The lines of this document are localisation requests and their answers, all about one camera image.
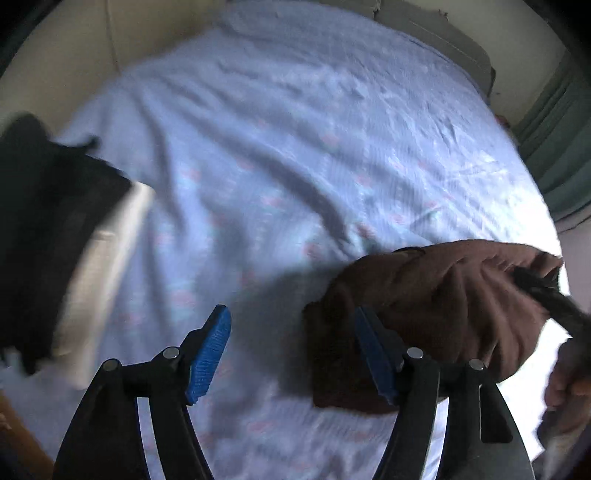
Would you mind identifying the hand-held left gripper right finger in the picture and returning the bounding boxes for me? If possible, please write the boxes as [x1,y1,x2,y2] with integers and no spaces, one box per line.
[353,306,537,480]

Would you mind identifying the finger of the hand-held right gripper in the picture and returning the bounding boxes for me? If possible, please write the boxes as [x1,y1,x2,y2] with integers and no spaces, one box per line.
[512,267,591,341]

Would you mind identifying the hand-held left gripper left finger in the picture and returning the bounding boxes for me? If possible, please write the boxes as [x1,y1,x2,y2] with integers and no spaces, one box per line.
[52,304,232,480]

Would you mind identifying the brown pants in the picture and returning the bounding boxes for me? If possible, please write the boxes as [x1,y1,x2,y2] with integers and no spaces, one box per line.
[302,239,565,414]

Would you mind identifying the person's right hand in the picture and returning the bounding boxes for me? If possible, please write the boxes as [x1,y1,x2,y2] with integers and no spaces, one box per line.
[538,337,591,422]

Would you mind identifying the green curtain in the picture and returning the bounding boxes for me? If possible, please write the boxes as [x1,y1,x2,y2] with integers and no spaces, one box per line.
[512,59,591,223]

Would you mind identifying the black garment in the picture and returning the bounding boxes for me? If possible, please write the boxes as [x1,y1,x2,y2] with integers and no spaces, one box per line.
[0,113,134,376]

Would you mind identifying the light blue printed bed sheet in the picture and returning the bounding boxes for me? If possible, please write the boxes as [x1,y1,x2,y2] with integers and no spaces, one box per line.
[0,0,573,480]

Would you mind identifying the grey headboard cushion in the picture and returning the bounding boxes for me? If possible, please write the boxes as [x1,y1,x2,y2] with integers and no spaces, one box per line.
[373,0,498,99]

